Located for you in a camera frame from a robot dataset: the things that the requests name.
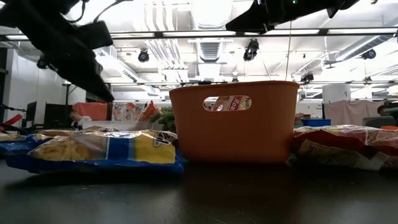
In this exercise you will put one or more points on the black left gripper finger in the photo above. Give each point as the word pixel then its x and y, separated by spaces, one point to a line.
pixel 90 82

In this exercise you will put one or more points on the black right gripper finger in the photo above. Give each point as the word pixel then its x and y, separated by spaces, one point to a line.
pixel 252 17

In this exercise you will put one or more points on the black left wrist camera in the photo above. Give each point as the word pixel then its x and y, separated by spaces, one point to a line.
pixel 96 34

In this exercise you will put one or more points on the orange plastic bin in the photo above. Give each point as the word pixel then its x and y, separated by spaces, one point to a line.
pixel 233 140

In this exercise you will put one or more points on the black ceiling spotlight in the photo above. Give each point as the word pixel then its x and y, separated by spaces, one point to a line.
pixel 251 49
pixel 143 56
pixel 369 54
pixel 41 63
pixel 307 77

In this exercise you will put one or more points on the salmon partition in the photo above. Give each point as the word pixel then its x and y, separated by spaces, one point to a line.
pixel 90 111

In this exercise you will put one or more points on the blue storage bin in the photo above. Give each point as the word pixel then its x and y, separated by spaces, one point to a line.
pixel 317 123

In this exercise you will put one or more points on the white cabinet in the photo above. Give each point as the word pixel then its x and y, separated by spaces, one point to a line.
pixel 335 93

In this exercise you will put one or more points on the black overhead frame bar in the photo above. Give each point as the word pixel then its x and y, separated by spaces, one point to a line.
pixel 159 34

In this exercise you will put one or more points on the clear plastic bin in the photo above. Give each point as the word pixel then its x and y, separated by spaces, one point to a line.
pixel 109 125

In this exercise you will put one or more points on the person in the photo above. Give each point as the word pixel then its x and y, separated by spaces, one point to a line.
pixel 387 110
pixel 79 119

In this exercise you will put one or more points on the beige cloth cover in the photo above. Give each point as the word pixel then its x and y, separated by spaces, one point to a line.
pixel 351 112

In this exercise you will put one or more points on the green artificial potted plant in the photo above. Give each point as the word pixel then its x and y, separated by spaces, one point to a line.
pixel 168 119

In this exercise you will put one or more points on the red Maruchan ramen pack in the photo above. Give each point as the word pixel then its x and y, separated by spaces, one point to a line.
pixel 342 149
pixel 230 103

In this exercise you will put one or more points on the blue Maruchan ramen pack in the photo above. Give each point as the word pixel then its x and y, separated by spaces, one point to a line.
pixel 18 143
pixel 93 149

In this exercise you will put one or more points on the black table mat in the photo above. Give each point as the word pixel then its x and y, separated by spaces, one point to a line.
pixel 199 199

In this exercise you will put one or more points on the orange Maruchan ramen pack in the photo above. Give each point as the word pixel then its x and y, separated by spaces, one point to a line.
pixel 149 112

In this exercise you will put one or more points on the black monitor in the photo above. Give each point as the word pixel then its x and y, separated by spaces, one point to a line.
pixel 57 115

